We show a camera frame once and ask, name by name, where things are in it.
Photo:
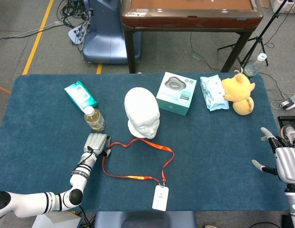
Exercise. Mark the white power strip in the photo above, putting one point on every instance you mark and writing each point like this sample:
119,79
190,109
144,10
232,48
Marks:
291,102

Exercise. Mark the clear water bottle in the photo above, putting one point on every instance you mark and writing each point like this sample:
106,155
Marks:
253,66

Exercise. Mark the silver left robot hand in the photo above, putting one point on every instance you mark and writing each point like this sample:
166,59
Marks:
95,143

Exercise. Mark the white foam mannequin head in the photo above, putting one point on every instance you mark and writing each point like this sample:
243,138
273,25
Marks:
141,107

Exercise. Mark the white printed carton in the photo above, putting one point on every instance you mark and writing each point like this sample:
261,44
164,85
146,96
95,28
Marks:
290,8

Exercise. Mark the yellow tea bottle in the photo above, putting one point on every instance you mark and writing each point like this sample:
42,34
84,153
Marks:
95,120

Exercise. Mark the black foot pedal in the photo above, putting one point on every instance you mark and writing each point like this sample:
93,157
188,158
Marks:
288,120

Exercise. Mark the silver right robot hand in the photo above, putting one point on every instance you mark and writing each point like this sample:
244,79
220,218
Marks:
289,164

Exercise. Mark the brown cardboard box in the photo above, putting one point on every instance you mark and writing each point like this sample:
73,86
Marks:
264,2

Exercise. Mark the green wet wipes pack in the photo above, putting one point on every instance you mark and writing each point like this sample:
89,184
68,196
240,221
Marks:
79,93

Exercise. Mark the teal speaker box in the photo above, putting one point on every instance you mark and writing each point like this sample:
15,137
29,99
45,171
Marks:
173,95

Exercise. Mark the brown wooden stick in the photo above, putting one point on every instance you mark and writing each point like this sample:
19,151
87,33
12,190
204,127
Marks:
2,89

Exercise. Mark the blue grey robot torso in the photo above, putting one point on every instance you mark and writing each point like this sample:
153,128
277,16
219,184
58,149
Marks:
142,219

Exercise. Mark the grey black sneaker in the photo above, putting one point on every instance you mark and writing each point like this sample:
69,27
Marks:
292,134

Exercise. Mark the white paper box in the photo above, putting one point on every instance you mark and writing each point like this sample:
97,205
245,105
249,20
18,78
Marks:
57,222

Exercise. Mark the white multi-plug power board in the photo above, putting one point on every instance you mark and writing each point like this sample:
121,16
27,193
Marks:
75,35

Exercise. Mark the black tripod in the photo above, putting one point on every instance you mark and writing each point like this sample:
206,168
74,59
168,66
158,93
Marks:
257,38

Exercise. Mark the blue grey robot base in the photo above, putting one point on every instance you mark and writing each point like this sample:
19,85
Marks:
104,42

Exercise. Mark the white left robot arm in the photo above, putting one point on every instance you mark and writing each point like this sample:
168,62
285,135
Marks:
31,202

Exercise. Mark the light blue wipes pack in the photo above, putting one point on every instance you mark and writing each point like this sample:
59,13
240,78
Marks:
214,95

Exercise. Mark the white badge card holder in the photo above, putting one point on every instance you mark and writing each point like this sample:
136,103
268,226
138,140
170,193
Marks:
160,198

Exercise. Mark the yellow plush toy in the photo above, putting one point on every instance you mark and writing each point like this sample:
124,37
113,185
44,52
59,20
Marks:
240,95

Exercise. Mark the blue carpet table cover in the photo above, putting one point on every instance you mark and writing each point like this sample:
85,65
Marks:
66,171

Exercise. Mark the brown mahjong table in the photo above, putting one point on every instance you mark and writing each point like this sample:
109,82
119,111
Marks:
185,21

